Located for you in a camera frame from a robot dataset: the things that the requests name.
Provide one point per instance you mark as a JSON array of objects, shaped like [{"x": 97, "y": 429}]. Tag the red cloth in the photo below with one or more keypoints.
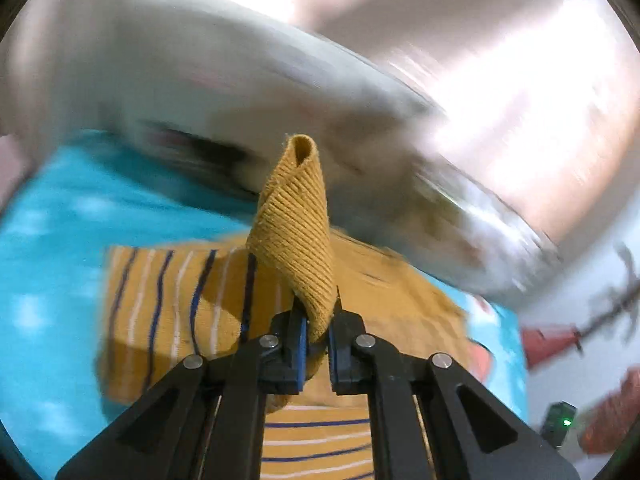
[
  {"x": 547, "y": 347},
  {"x": 612, "y": 417}
]

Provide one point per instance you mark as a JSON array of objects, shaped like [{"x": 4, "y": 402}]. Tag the white pillow with black print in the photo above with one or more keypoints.
[{"x": 100, "y": 60}]

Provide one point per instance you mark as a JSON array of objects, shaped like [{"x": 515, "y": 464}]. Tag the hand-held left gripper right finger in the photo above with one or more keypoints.
[{"x": 334, "y": 357}]

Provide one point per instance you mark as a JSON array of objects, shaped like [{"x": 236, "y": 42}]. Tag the white floral pillow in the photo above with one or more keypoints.
[{"x": 425, "y": 200}]

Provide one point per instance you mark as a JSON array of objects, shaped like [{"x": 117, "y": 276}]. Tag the dark thin rack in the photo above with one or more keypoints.
[{"x": 617, "y": 305}]

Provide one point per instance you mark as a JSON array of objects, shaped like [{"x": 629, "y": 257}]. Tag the turquoise star printed blanket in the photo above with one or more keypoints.
[{"x": 50, "y": 260}]

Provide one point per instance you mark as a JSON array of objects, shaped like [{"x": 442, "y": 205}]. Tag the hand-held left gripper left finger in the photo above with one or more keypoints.
[{"x": 301, "y": 355}]

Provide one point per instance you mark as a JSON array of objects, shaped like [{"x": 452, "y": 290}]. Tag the yellow striped small shirt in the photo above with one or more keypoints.
[{"x": 295, "y": 220}]

